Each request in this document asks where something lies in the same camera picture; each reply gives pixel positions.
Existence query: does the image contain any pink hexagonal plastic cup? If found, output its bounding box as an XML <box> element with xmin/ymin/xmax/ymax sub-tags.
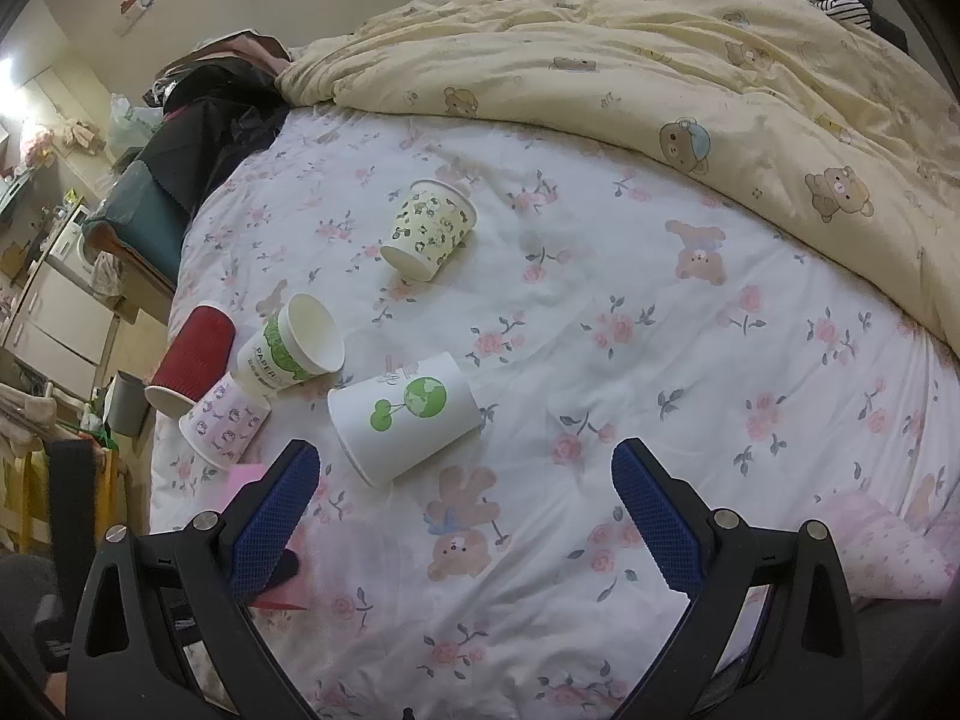
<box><xmin>218</xmin><ymin>463</ymin><xmax>267</xmax><ymax>511</ymax></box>

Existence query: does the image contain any pink striped paper cup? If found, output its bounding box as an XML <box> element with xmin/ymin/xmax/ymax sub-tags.
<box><xmin>179</xmin><ymin>372</ymin><xmax>272</xmax><ymax>472</ymax></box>

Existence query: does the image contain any green globe paper cup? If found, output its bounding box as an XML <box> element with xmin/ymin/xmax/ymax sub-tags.
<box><xmin>327</xmin><ymin>353</ymin><xmax>480</xmax><ymax>488</ymax></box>

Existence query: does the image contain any red ribbed paper cup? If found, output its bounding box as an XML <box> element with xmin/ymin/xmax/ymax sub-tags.
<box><xmin>145</xmin><ymin>302</ymin><xmax>236</xmax><ymax>419</ymax></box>

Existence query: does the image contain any green leaf band paper cup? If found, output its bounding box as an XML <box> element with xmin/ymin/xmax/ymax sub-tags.
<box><xmin>235</xmin><ymin>294</ymin><xmax>345</xmax><ymax>397</ymax></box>

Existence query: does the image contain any cream patterned paper cup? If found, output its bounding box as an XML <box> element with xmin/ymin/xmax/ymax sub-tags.
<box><xmin>381</xmin><ymin>179</ymin><xmax>477</xmax><ymax>283</ymax></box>

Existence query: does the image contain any grey trash bin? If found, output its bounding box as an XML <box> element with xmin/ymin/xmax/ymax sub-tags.
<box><xmin>107</xmin><ymin>371</ymin><xmax>149</xmax><ymax>437</ymax></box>

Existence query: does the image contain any pink floral pillow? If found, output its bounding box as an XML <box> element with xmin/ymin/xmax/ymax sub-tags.
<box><xmin>812</xmin><ymin>491</ymin><xmax>955</xmax><ymax>601</ymax></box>

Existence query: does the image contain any white floral bed sheet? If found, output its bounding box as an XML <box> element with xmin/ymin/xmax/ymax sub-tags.
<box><xmin>172</xmin><ymin>106</ymin><xmax>958</xmax><ymax>718</ymax></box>

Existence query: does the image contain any yellow wooden stool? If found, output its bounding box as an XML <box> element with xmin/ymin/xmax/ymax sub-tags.
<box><xmin>2</xmin><ymin>433</ymin><xmax>128</xmax><ymax>557</ymax></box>

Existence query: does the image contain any white kitchen cabinet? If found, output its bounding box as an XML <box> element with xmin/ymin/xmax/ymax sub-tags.
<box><xmin>2</xmin><ymin>263</ymin><xmax>116</xmax><ymax>398</ymax></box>

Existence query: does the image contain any teal bed headboard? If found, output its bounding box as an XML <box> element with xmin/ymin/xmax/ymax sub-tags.
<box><xmin>82</xmin><ymin>160</ymin><xmax>189</xmax><ymax>291</ymax></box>

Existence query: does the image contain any white washing machine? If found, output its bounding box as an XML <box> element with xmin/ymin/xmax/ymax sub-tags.
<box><xmin>46</xmin><ymin>203</ymin><xmax>99</xmax><ymax>291</ymax></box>

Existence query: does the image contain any cream bear print duvet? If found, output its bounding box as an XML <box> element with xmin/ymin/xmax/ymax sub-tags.
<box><xmin>278</xmin><ymin>0</ymin><xmax>958</xmax><ymax>343</ymax></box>

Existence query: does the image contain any white plastic bag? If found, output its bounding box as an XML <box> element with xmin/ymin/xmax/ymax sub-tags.
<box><xmin>106</xmin><ymin>93</ymin><xmax>163</xmax><ymax>161</ymax></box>

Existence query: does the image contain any dark clothes pile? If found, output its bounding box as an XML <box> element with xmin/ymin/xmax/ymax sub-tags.
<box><xmin>140</xmin><ymin>29</ymin><xmax>291</xmax><ymax>215</ymax></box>

